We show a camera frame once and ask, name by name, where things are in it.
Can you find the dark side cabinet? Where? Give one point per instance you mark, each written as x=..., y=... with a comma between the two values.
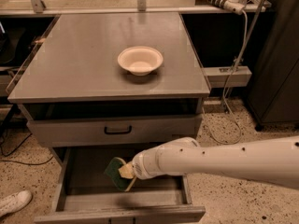
x=273, y=95

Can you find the white power strip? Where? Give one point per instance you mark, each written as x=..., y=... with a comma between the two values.
x=230, y=5

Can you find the open grey middle drawer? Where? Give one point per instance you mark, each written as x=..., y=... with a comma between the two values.
x=85, y=195

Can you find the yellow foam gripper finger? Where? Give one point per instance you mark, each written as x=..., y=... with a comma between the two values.
x=127, y=171

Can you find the black drawer handle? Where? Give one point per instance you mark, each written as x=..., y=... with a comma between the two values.
x=117, y=131

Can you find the white paper bowl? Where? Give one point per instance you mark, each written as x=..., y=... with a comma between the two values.
x=140, y=60

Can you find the grey upper drawer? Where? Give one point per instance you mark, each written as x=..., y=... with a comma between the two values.
x=90, y=132

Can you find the white sneaker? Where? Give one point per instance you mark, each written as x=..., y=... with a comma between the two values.
x=15, y=202

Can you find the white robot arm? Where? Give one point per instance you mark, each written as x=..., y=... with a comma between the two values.
x=274, y=161

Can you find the grey metal bracket box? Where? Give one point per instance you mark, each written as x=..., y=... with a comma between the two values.
x=220, y=77

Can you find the grey drawer cabinet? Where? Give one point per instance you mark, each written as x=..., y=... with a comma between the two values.
x=75, y=74

